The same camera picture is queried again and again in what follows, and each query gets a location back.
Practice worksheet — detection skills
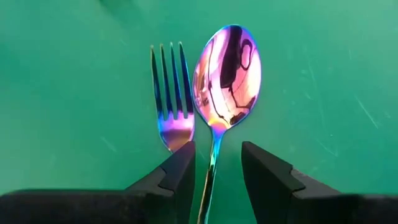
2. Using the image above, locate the iridescent rainbow spoon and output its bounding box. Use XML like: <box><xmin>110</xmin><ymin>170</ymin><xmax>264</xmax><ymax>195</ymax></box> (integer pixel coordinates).
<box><xmin>192</xmin><ymin>24</ymin><xmax>262</xmax><ymax>224</ymax></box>

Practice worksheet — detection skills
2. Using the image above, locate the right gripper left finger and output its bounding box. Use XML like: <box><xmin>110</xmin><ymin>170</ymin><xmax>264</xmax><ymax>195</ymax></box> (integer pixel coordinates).
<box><xmin>0</xmin><ymin>141</ymin><xmax>196</xmax><ymax>224</ymax></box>

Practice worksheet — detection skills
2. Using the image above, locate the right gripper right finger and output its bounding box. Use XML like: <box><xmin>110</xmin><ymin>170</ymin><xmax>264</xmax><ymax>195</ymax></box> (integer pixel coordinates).
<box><xmin>241</xmin><ymin>141</ymin><xmax>398</xmax><ymax>224</ymax></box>

